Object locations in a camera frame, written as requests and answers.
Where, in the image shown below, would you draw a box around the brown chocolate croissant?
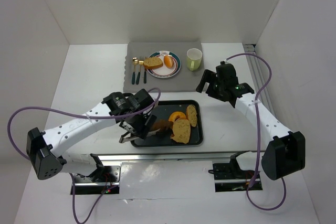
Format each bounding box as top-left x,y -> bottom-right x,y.
149,120 -> 173,135

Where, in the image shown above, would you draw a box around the round orange bun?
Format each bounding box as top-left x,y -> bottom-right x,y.
164,55 -> 174,68

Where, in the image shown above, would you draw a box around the metal tongs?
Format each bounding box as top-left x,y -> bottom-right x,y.
119,128 -> 158,144

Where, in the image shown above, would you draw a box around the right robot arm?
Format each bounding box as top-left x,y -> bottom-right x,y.
196,62 -> 306,180

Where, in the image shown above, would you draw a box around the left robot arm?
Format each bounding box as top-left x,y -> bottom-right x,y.
26,89 -> 158,182

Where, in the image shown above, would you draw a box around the large front bread slice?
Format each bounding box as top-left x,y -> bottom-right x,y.
171,119 -> 191,144

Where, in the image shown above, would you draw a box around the black baking tray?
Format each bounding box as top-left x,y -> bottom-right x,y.
131,100 -> 203,148

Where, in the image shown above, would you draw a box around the orange glazed donut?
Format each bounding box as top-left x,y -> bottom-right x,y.
168,111 -> 186,129

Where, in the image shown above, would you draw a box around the light green mug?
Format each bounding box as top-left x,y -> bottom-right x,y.
187,48 -> 203,71

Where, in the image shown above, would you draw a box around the grey placemat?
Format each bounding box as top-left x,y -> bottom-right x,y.
123,41 -> 205,93

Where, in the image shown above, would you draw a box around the white plate green red rim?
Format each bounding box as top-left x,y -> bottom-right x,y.
148,50 -> 182,79

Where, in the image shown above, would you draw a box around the aluminium rail right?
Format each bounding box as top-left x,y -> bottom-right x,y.
243,44 -> 270,108

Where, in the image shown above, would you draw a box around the aluminium rail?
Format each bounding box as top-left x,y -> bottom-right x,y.
98,151 -> 248,163
243,44 -> 270,108

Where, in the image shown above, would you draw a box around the aluminium rail front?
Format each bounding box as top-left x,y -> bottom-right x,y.
98,151 -> 248,163

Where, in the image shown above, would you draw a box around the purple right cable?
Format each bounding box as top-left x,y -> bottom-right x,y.
225,52 -> 287,211

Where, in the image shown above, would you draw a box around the purple cable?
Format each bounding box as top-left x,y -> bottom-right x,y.
225,52 -> 287,211
7,87 -> 161,224

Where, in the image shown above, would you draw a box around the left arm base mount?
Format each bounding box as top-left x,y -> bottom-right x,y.
70,154 -> 121,195

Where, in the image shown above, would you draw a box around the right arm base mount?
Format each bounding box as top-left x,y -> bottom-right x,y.
208,152 -> 255,193

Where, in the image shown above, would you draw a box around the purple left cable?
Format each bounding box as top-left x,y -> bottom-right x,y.
7,87 -> 161,224

